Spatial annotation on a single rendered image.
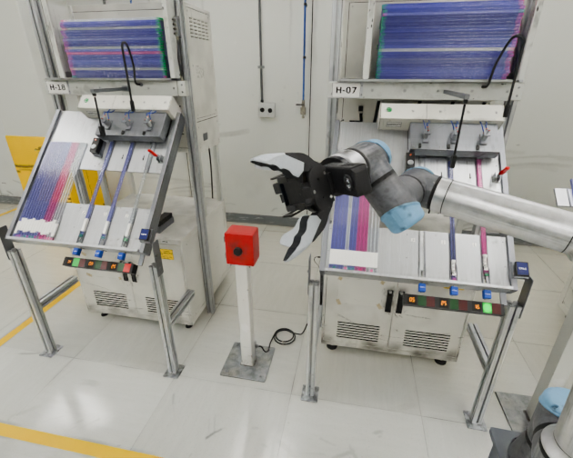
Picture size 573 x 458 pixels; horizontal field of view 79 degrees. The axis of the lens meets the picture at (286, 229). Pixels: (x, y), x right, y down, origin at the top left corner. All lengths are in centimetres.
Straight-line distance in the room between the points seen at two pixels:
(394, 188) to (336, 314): 126
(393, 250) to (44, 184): 164
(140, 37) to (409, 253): 149
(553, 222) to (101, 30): 185
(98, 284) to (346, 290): 144
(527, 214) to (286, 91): 262
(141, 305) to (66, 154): 91
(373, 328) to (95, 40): 193
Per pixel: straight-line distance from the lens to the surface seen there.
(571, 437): 85
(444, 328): 193
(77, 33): 207
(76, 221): 184
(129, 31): 191
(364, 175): 51
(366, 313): 185
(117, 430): 188
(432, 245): 143
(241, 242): 151
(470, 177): 160
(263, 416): 178
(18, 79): 377
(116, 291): 229
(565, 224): 78
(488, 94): 171
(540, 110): 342
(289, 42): 317
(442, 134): 161
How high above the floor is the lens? 142
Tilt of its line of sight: 25 degrees down
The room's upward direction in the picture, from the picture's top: straight up
